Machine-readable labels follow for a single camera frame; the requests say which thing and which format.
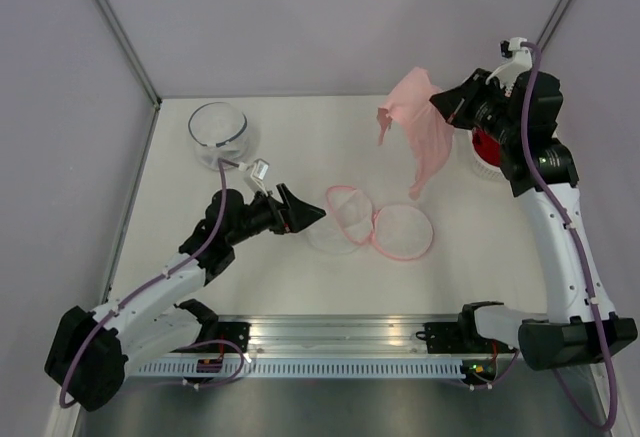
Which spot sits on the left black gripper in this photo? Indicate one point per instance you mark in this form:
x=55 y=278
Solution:
x=293 y=215

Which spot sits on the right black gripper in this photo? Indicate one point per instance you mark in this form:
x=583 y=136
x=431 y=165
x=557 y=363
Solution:
x=456 y=104

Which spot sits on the pink bra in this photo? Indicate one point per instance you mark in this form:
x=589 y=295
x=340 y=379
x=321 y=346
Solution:
x=429 y=137

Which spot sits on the pink mesh laundry bag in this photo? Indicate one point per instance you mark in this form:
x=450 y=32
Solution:
x=399 y=232

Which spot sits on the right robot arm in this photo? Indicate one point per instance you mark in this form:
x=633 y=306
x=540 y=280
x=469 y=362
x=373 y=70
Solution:
x=580 y=318

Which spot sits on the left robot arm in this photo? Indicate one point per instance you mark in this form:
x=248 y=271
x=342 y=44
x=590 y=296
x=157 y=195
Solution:
x=94 y=351

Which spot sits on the red bra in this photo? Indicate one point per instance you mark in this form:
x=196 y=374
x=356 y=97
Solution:
x=486 y=147

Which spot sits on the blue-rimmed mesh laundry bag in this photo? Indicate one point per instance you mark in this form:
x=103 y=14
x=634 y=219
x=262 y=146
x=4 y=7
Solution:
x=218 y=130

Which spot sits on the white plastic basket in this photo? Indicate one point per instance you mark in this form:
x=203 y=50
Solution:
x=484 y=170

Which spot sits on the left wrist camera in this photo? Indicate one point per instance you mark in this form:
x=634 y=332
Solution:
x=255 y=174

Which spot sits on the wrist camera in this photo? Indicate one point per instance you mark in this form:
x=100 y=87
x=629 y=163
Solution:
x=255 y=174
x=516 y=60

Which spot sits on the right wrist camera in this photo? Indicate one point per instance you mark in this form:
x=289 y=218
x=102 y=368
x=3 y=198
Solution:
x=516 y=60

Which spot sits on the aluminium mounting rail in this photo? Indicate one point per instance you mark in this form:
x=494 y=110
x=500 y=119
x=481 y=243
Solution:
x=330 y=332

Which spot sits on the white slotted cable duct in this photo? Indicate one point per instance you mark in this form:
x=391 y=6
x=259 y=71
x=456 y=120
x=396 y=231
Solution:
x=421 y=368

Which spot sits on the left aluminium frame post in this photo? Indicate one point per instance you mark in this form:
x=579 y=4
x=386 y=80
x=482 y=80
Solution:
x=128 y=51

